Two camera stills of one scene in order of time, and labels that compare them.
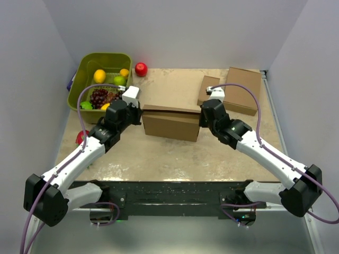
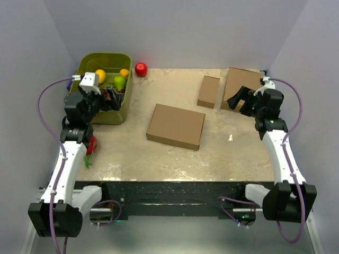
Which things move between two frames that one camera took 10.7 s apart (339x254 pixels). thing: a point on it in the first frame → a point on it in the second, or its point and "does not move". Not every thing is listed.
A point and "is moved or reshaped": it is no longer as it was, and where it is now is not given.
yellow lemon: (99, 76) does not move
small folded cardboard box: (208, 82) does not move
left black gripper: (138, 112) → (116, 99)
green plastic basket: (87, 63) does not move
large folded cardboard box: (239, 98) does not move
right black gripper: (202, 122) → (243, 94)
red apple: (141, 69) does not move
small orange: (124, 72) does not move
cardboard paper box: (171, 121) is moved or reshaped
